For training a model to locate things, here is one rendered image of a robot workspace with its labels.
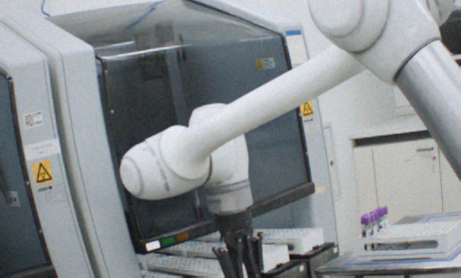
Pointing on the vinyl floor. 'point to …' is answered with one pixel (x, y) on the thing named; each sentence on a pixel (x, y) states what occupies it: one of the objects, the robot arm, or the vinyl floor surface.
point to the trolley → (347, 265)
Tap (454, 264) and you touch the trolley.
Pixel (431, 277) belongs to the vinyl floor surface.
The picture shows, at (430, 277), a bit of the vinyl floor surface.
